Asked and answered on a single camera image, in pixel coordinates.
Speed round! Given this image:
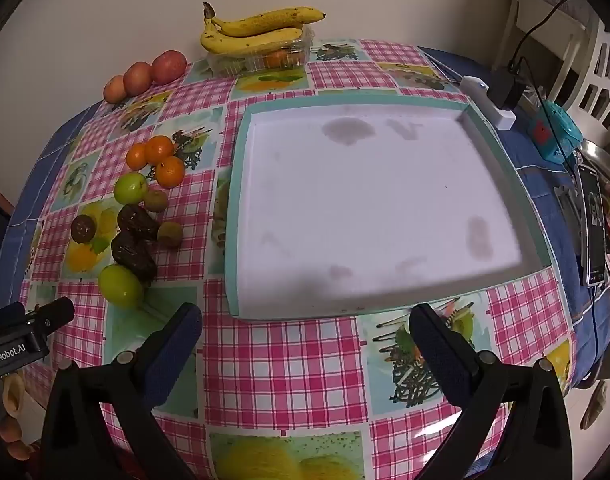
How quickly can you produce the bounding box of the person's left hand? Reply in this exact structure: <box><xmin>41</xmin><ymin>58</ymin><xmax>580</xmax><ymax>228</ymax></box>
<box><xmin>0</xmin><ymin>372</ymin><xmax>40</xmax><ymax>463</ymax></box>

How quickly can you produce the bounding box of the black charger adapter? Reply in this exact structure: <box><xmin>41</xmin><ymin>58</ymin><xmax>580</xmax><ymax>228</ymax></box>
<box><xmin>488</xmin><ymin>57</ymin><xmax>528</xmax><ymax>111</ymax></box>

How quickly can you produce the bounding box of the black cable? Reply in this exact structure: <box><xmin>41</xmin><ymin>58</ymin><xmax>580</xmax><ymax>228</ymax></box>
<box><xmin>508</xmin><ymin>0</ymin><xmax>581</xmax><ymax>73</ymax></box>

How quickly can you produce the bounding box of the pink checked fruit-print tablecloth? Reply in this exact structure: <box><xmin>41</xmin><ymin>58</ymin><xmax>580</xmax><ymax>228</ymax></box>
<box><xmin>20</xmin><ymin>37</ymin><xmax>573</xmax><ymax>480</ymax></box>

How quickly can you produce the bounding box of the medium red apple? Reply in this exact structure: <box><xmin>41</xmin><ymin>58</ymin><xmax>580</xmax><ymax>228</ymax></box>
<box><xmin>123</xmin><ymin>61</ymin><xmax>153</xmax><ymax>96</ymax></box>

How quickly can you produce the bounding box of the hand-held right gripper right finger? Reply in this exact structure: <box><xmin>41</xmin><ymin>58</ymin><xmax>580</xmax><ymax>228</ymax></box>
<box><xmin>409</xmin><ymin>303</ymin><xmax>572</xmax><ymax>480</ymax></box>

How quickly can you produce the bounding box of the black smartphone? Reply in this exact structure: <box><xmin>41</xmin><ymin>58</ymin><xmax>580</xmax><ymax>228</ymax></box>
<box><xmin>576</xmin><ymin>162</ymin><xmax>608</xmax><ymax>288</ymax></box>

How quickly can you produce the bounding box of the clear plastic container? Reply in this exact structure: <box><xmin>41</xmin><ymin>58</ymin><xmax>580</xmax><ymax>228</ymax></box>
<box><xmin>207</xmin><ymin>27</ymin><xmax>316</xmax><ymax>77</ymax></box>

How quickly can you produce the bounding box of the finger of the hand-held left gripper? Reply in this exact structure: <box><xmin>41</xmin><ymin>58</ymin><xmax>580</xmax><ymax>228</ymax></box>
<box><xmin>27</xmin><ymin>297</ymin><xmax>76</xmax><ymax>333</ymax></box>

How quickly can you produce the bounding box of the small pale orange apple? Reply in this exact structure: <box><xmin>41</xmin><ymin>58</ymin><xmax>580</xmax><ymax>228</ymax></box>
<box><xmin>103</xmin><ymin>75</ymin><xmax>128</xmax><ymax>104</ymax></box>

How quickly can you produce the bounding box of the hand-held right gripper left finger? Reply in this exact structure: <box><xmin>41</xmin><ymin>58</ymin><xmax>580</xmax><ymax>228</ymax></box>
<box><xmin>40</xmin><ymin>302</ymin><xmax>204</xmax><ymax>480</ymax></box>

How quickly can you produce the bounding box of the grey metal tool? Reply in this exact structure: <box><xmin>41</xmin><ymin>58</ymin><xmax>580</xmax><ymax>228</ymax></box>
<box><xmin>555</xmin><ymin>185</ymin><xmax>583</xmax><ymax>226</ymax></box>

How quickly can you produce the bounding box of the white furniture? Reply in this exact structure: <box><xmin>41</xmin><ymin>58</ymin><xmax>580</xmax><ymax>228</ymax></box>
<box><xmin>495</xmin><ymin>0</ymin><xmax>610</xmax><ymax>131</ymax></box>

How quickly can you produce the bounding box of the short yellow banana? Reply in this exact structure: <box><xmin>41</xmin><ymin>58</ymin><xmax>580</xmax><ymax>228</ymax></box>
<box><xmin>201</xmin><ymin>22</ymin><xmax>304</xmax><ymax>56</ymax></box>

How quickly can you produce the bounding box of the long yellow banana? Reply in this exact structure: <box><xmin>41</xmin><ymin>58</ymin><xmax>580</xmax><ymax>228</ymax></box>
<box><xmin>203</xmin><ymin>2</ymin><xmax>327</xmax><ymax>37</ymax></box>

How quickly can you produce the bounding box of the metal dish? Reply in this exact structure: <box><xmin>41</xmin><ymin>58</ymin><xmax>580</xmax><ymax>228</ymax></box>
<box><xmin>580</xmin><ymin>139</ymin><xmax>610</xmax><ymax>171</ymax></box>

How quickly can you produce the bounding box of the dark brown avocado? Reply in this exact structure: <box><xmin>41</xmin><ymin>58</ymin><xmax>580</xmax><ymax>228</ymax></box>
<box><xmin>111</xmin><ymin>232</ymin><xmax>158</xmax><ymax>283</ymax></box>
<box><xmin>71</xmin><ymin>214</ymin><xmax>98</xmax><ymax>243</ymax></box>
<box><xmin>117</xmin><ymin>204</ymin><xmax>161</xmax><ymax>242</ymax></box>

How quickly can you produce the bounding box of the teal toy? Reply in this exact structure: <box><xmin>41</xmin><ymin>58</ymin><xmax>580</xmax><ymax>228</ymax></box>
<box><xmin>528</xmin><ymin>100</ymin><xmax>583</xmax><ymax>163</ymax></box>

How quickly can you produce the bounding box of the white tray with teal rim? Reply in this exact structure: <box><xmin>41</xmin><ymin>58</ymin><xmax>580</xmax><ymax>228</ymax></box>
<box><xmin>224</xmin><ymin>92</ymin><xmax>552</xmax><ymax>321</ymax></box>

